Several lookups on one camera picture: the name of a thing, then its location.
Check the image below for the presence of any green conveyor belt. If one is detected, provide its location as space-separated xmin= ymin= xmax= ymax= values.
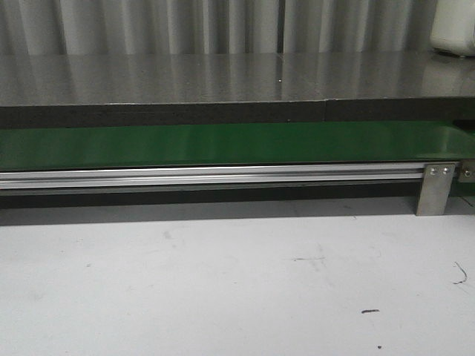
xmin=1 ymin=121 xmax=474 ymax=171

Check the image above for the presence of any aluminium conveyor side rail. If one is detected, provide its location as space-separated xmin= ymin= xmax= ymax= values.
xmin=1 ymin=162 xmax=426 ymax=191

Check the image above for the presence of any grey pleated curtain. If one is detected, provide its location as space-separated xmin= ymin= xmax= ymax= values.
xmin=1 ymin=1 xmax=436 ymax=56

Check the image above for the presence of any steel conveyor end plate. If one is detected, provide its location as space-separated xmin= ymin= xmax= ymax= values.
xmin=458 ymin=159 xmax=475 ymax=183

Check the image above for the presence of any steel conveyor support bracket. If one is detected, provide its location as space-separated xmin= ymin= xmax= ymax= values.
xmin=416 ymin=162 xmax=456 ymax=217

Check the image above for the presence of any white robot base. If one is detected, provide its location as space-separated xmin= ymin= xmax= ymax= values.
xmin=430 ymin=0 xmax=474 ymax=57

